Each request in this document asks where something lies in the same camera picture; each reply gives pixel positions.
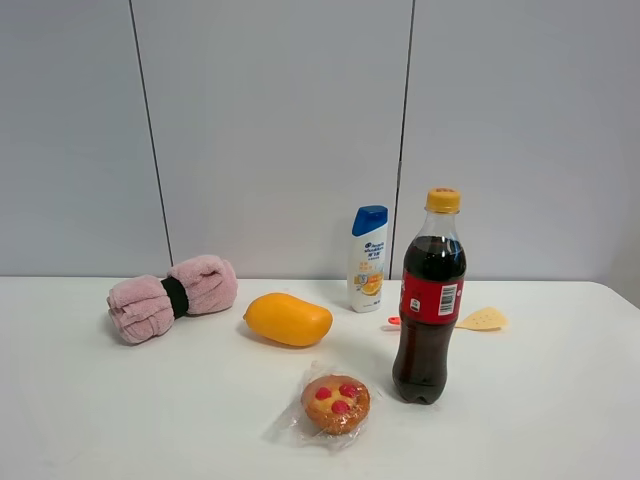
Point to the white blue shampoo bottle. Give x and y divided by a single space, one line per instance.
366 263

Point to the yellow mango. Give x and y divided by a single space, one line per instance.
288 320

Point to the cola bottle yellow cap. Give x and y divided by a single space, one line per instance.
434 269

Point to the wrapped raspberry tart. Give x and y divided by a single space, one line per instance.
329 409

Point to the yellow cheese slice toy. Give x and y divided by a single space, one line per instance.
484 320

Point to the rolled pink towel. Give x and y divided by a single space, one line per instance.
146 307

